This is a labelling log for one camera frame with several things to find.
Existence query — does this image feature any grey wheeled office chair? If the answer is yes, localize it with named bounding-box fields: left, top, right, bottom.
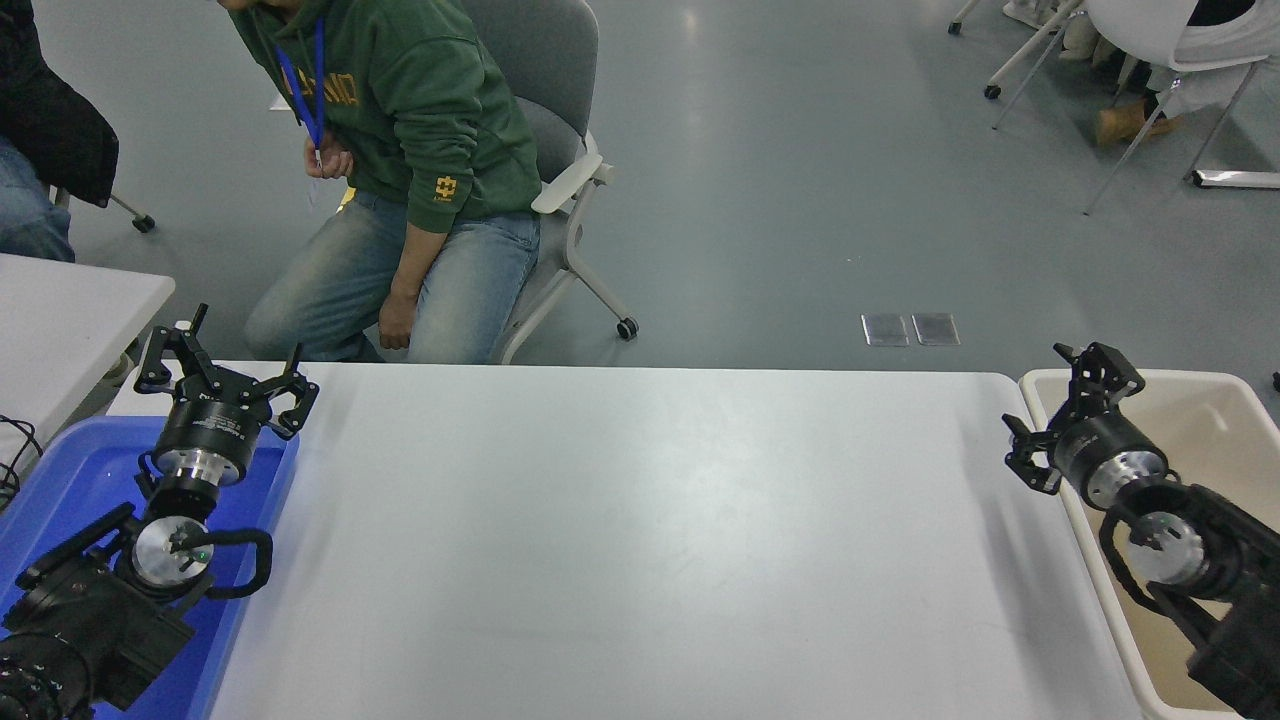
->
left=455, top=0, right=641, bottom=366

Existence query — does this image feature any large pale bin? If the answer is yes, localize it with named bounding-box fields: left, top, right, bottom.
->
left=1018, top=369, right=1280, bottom=720

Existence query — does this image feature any person in dark jacket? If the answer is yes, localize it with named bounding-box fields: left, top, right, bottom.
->
left=0, top=0, right=120, bottom=263

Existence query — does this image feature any chair leg with black caster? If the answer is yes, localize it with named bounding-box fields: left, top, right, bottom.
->
left=50, top=185, right=157, bottom=234

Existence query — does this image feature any white wheeled frame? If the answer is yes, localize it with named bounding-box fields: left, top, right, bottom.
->
left=945, top=0, right=1086, bottom=101

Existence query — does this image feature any seated person with tan boots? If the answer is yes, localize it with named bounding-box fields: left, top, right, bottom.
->
left=1060, top=0, right=1280, bottom=149

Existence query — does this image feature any white side table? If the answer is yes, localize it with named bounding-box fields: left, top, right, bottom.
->
left=0, top=253, right=176, bottom=479

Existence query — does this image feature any person's right hand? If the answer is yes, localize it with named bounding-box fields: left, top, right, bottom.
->
left=303, top=138, right=356, bottom=182

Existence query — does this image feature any blue plastic tray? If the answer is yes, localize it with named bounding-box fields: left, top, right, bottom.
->
left=0, top=415, right=301, bottom=720

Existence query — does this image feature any blue lanyard with badge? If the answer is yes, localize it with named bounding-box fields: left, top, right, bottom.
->
left=273, top=15, right=329, bottom=206

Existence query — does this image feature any white chair with metal legs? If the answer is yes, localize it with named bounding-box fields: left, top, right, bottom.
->
left=990, top=0, right=1271, bottom=216

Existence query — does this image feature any white floor rail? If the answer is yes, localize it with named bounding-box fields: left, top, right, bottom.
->
left=1190, top=169, right=1280, bottom=190

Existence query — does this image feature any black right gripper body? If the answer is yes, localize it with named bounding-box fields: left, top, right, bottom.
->
left=1052, top=412, right=1167, bottom=506

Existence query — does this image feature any black cable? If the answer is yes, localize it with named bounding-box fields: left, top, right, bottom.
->
left=0, top=413, right=43, bottom=511

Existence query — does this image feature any person's left hand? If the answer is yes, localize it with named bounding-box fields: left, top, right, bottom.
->
left=378, top=290, right=421, bottom=349

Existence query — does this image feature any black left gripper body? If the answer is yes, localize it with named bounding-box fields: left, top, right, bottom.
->
left=152, top=385, right=263, bottom=467

